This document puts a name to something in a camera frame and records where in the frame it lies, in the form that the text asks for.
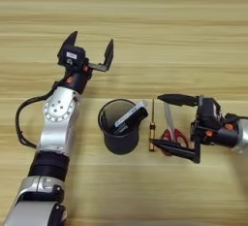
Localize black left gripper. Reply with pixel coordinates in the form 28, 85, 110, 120
59, 30, 114, 95

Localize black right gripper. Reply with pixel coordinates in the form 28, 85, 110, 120
150, 93, 240, 165

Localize black marker pen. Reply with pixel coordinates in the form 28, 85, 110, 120
110, 107, 149, 136

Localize white barrel marker pen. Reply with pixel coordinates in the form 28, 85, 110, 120
114, 99, 148, 128

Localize black mesh pen cup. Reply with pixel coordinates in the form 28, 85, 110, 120
97, 98, 143, 155

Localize left gripper labelled black box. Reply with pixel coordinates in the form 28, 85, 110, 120
57, 44, 86, 71

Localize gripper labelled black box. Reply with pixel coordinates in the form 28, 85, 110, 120
57, 44, 86, 71
197, 97, 224, 131

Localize right gripper labelled black box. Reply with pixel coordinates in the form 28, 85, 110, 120
197, 97, 224, 131

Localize red handle scissors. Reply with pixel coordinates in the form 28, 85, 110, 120
160, 102, 190, 157

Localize amber handle screwdriver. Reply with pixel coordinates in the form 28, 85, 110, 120
148, 98, 157, 152

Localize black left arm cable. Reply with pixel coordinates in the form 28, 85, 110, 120
15, 88, 56, 149

